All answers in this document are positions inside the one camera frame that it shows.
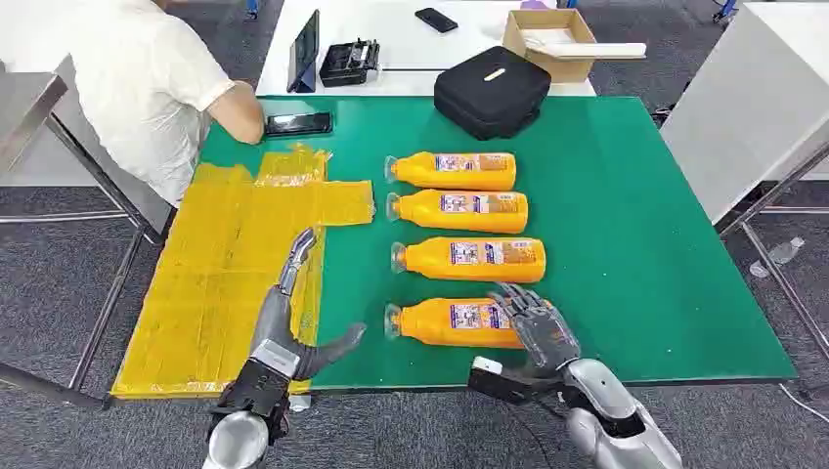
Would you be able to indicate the green table mat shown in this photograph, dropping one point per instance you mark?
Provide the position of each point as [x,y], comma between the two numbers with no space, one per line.
[615,226]

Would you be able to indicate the orange drink bottle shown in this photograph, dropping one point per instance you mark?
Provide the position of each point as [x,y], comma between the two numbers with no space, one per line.
[427,259]
[427,324]
[414,171]
[421,212]

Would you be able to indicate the steel frame table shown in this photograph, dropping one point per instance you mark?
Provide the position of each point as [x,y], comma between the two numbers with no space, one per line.
[26,103]

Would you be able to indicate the clear plastic bottle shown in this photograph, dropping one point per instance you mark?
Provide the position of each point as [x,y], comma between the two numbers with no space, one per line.
[785,252]

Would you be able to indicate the white flat strip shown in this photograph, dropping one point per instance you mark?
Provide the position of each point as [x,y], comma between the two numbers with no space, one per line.
[602,51]

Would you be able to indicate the white table foot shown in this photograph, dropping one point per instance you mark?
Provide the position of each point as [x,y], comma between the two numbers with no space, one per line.
[299,402]

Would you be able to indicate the dark upright tablet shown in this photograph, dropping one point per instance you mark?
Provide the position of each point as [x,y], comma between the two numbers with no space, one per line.
[304,52]

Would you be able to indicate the white table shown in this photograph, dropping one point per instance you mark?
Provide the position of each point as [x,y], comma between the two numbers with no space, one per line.
[401,32]

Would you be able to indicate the pale grey table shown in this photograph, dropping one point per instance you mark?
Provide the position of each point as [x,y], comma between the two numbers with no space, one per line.
[745,97]

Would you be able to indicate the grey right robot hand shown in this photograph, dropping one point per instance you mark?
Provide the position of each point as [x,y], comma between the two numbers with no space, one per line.
[544,330]

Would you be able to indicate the small black matte phone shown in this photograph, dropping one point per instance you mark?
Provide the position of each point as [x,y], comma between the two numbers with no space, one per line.
[436,20]

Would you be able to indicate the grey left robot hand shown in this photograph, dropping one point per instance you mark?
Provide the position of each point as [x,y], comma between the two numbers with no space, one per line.
[275,320]

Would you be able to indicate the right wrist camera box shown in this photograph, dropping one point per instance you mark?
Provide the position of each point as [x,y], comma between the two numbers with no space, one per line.
[495,379]

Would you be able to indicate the open cardboard box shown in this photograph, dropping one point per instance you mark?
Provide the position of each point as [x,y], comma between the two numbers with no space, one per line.
[567,70]

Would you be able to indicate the black device tray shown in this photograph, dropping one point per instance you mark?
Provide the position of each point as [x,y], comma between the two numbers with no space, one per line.
[346,65]

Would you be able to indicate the black carrying case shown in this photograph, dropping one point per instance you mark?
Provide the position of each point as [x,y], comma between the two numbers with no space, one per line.
[492,90]

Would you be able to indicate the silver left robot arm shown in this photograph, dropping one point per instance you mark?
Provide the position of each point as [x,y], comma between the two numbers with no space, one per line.
[236,440]

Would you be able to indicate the yellow sheet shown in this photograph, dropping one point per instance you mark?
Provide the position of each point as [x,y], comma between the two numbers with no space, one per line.
[214,291]

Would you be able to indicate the black smartphone with glossy screen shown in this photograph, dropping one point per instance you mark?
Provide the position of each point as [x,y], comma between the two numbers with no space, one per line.
[298,123]

